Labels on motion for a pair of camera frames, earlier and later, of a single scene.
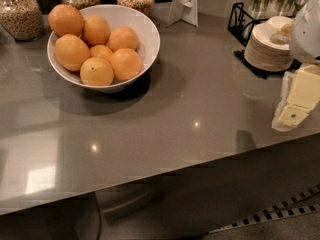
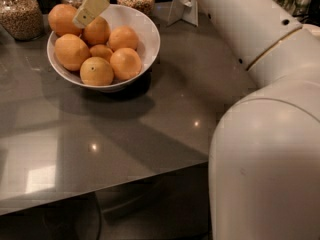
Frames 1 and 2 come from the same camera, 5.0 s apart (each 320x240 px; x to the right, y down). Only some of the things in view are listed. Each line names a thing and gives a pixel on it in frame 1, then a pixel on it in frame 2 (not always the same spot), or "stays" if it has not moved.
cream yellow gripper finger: [300, 94] → [94, 3]
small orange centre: [101, 51] stays
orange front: [97, 71] stays
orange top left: [65, 19] stays
